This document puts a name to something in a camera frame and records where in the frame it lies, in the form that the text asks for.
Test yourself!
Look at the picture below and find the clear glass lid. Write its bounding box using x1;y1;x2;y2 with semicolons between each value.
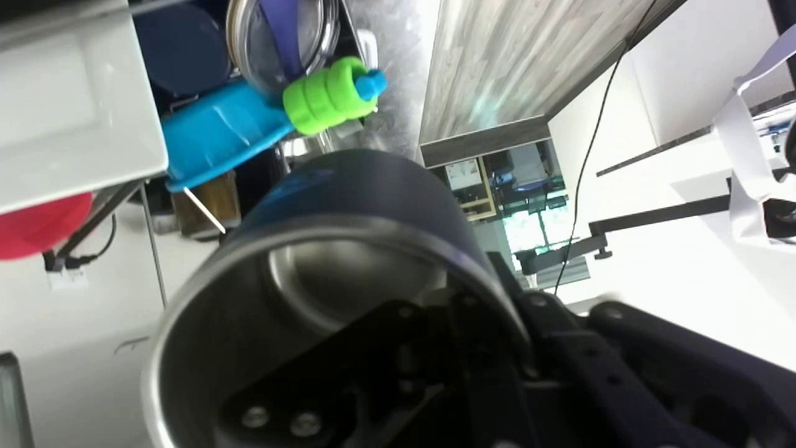
223;0;343;95

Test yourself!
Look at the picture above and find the black dish rack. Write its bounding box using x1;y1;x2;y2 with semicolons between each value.
41;180;232;276

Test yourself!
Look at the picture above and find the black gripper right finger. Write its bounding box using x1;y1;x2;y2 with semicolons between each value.
488;252;796;448

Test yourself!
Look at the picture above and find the red cup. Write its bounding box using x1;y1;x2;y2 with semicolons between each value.
0;191;97;264

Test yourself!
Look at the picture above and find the white plate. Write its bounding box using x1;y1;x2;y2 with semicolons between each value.
0;0;171;217

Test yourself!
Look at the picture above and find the blue plastic bowl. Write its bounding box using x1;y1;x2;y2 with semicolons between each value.
159;76;297;195

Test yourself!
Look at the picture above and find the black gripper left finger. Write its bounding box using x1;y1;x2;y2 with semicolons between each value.
218;295;467;448

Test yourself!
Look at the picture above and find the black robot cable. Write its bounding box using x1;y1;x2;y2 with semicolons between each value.
552;56;625;294

